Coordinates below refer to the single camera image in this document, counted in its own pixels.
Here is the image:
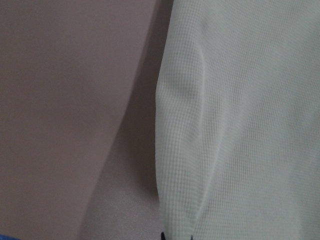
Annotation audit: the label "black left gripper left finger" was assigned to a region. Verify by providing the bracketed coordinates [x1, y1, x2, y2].
[160, 232, 166, 240]

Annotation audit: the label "sage green long-sleeve shirt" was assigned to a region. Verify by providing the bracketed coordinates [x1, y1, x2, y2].
[155, 0, 320, 240]

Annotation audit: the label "blue tape grid lines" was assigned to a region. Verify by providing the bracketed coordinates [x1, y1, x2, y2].
[0, 234, 19, 240]

